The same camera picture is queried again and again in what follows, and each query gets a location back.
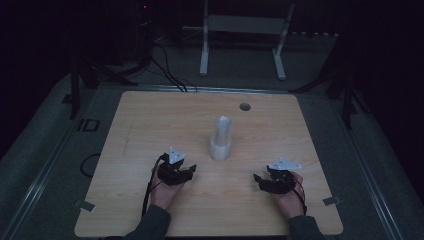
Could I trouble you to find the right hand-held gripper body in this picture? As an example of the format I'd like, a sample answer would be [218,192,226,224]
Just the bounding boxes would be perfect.
[259,157,303,195]

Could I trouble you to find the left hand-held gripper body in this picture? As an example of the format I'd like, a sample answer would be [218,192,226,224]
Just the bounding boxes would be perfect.
[156,146,194,186]

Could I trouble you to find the stack of clear plastic cups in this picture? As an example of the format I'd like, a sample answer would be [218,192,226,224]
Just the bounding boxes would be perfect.
[209,115,233,162]

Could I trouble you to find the person's left hand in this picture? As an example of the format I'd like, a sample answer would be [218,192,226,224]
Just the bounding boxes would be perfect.
[149,168,185,211]

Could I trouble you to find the person's right hand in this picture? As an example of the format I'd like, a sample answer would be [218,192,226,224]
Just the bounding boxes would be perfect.
[273,171,306,220]

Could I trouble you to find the grey tape piece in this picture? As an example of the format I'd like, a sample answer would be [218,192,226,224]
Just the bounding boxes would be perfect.
[322,196,343,207]
[73,198,97,214]

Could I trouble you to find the black tripod stand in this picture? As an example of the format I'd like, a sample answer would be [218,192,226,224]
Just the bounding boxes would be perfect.
[68,54,139,120]
[288,33,372,131]

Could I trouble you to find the white power strip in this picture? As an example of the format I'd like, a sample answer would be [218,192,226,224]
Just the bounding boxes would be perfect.
[289,31,340,38]

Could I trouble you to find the dark equipment cabinet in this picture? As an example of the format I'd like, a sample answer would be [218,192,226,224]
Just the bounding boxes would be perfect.
[99,0,155,66]

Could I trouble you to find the white metal stand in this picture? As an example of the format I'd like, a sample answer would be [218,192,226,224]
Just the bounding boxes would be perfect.
[199,0,296,81]

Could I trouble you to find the right hand-held gripper cable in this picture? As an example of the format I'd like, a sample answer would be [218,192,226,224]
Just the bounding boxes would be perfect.
[292,179,308,215]

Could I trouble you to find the hand-held gripper cable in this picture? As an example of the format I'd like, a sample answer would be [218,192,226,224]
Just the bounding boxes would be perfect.
[292,179,308,215]
[141,153,168,218]

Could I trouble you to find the left hand-held gripper cable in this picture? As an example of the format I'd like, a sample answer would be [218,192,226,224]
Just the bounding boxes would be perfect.
[141,153,168,218]

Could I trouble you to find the black floor cables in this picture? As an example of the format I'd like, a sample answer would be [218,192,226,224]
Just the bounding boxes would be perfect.
[146,42,198,93]

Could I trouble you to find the metal floor rail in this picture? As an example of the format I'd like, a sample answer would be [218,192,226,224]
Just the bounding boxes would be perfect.
[328,94,406,240]
[0,87,101,240]

